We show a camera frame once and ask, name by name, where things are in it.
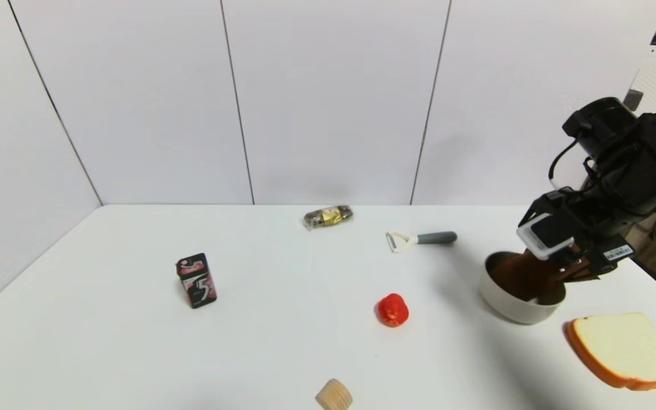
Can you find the black chewing gum box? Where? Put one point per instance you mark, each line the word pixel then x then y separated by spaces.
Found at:
pixel 198 282

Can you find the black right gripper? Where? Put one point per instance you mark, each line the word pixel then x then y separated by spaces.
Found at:
pixel 613 254

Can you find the brown towel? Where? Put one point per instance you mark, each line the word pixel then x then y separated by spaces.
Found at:
pixel 524 276

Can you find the ribbed wooden cylinder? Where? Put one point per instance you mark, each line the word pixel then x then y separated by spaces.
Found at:
pixel 335 396

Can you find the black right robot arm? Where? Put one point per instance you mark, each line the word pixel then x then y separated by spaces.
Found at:
pixel 641 165

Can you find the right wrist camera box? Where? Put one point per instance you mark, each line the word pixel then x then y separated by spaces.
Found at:
pixel 547 236

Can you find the clear packet of chocolates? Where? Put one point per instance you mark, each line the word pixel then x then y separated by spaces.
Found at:
pixel 328 216

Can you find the small grey wall fixture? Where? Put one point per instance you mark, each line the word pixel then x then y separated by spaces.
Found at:
pixel 633 99

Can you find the beige round bowl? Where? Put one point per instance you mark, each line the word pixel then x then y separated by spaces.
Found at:
pixel 510 304

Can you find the red tomato toy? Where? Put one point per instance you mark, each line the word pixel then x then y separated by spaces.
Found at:
pixel 393 310

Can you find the white bread slice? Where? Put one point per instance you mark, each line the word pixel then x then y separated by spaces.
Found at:
pixel 624 347

